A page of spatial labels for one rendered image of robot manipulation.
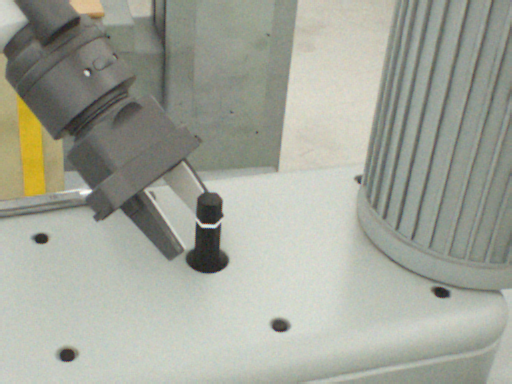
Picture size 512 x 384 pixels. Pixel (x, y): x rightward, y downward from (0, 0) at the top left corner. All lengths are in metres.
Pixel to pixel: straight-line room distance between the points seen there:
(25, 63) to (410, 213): 0.34
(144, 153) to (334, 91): 4.26
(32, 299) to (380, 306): 0.29
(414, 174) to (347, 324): 0.14
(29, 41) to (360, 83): 4.40
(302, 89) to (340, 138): 0.50
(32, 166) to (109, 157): 2.04
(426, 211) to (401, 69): 0.12
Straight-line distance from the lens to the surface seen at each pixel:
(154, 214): 0.76
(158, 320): 0.74
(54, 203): 0.86
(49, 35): 0.75
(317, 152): 4.46
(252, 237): 0.83
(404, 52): 0.75
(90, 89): 0.75
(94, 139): 0.75
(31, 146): 2.75
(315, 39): 5.53
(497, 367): 0.95
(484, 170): 0.75
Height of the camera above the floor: 2.40
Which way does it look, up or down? 38 degrees down
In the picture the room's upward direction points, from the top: 5 degrees clockwise
